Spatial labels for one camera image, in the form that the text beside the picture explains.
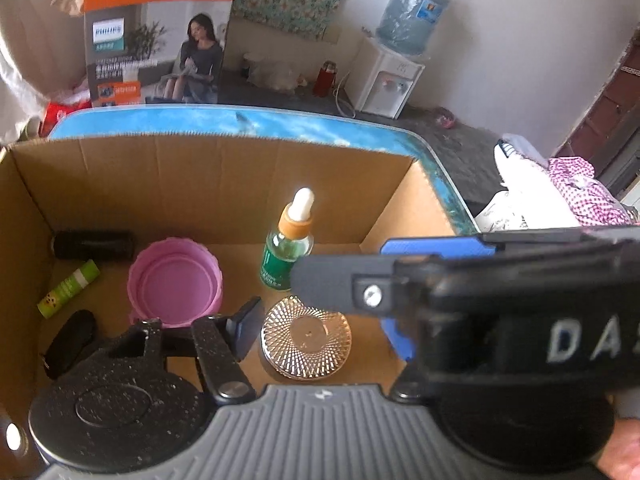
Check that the brown cardboard box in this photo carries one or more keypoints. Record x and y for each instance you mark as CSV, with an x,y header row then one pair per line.
x,y
200,185

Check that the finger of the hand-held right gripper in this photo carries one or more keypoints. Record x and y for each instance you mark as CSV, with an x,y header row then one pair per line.
x,y
330,280
430,247

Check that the red thermos flask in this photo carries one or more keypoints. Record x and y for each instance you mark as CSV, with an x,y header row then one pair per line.
x,y
324,77

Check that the beige curtain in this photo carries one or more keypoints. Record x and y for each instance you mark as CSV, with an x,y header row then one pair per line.
x,y
20,85

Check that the black cylindrical tube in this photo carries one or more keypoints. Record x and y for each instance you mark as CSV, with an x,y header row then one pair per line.
x,y
95,245

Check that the pink plastic cup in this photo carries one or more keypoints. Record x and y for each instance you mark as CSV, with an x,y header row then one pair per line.
x,y
175,280

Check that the white water dispenser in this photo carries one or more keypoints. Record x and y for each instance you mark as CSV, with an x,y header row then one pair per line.
x,y
380,75

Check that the pink checked cloth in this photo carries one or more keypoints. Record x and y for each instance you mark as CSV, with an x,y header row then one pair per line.
x,y
585,190

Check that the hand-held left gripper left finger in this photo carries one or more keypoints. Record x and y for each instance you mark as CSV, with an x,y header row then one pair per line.
x,y
245,330

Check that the red and white packet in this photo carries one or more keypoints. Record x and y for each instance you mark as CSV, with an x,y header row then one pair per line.
x,y
55,115

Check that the black oblong device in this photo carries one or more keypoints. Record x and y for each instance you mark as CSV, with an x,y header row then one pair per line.
x,y
70,340

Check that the green dropper bottle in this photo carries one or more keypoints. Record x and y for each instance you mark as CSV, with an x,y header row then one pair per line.
x,y
282,260

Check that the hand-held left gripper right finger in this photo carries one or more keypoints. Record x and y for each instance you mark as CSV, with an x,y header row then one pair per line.
x,y
400,337

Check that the person's right hand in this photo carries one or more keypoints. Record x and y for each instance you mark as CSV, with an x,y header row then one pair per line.
x,y
627,455

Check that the pink slipper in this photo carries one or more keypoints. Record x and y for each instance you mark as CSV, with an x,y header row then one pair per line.
x,y
445,117

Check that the brown wooden door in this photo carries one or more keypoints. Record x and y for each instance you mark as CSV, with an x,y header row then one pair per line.
x,y
610,110

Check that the white plastic bag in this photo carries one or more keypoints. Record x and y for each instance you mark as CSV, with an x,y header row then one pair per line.
x,y
275,72

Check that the blue water jug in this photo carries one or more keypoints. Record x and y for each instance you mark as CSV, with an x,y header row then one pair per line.
x,y
410,15

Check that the black jar with gold lid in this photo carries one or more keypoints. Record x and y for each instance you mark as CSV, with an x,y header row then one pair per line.
x,y
305,335

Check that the green lip balm tube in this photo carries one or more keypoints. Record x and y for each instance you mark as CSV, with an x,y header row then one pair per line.
x,y
67,290

